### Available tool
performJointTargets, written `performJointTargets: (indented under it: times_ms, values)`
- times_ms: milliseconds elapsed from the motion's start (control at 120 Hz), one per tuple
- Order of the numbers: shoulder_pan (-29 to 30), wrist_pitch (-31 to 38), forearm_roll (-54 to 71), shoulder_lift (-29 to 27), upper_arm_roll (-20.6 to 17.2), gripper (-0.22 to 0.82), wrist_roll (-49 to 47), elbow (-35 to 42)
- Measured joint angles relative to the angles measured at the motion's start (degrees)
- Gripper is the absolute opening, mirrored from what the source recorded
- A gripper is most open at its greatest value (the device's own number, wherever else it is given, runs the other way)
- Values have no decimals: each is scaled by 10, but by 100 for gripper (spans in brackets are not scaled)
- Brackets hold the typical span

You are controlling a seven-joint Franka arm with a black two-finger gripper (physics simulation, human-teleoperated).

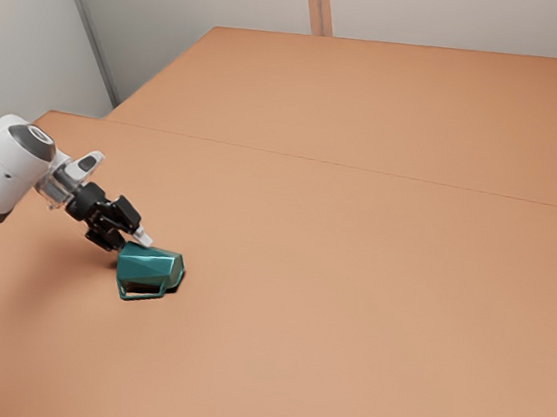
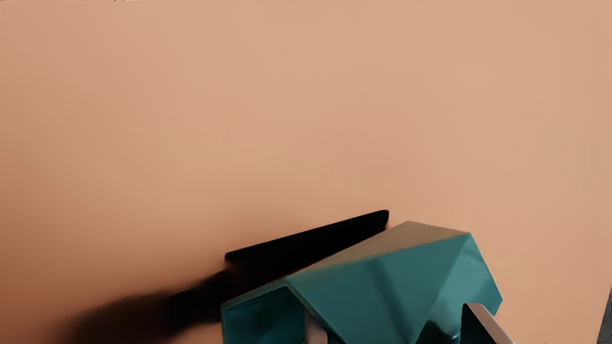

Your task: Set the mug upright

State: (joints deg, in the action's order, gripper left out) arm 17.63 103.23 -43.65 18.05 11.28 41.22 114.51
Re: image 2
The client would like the teal faceted mug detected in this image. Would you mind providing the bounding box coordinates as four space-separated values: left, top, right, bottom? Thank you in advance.
220 221 503 344

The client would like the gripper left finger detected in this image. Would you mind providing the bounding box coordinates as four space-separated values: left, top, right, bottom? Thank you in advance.
305 309 329 344

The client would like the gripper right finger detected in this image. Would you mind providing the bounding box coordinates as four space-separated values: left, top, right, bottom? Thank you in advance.
459 302 516 344

